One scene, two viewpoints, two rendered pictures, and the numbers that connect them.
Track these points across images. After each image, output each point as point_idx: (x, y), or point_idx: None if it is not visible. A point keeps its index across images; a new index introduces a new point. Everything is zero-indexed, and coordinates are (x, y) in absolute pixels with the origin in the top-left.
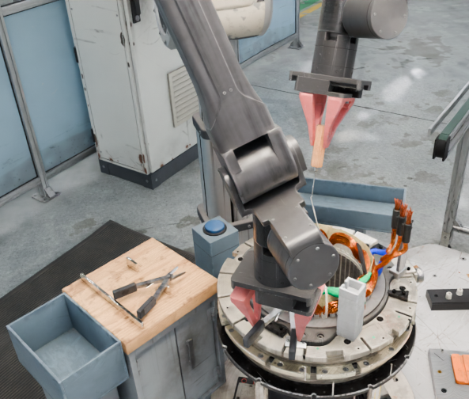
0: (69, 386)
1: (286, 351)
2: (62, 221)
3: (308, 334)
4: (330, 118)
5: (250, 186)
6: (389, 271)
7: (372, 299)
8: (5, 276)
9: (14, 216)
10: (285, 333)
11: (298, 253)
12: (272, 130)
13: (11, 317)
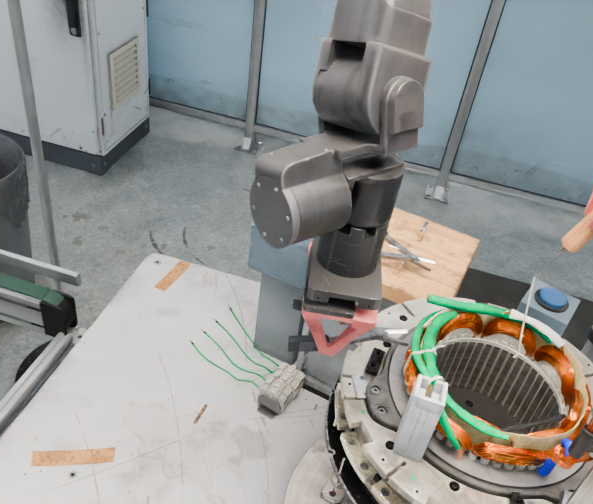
0: (258, 237)
1: (344, 379)
2: None
3: (378, 395)
4: None
5: (322, 95)
6: (562, 492)
7: (484, 469)
8: (518, 266)
9: None
10: (370, 372)
11: (260, 176)
12: (373, 42)
13: (477, 292)
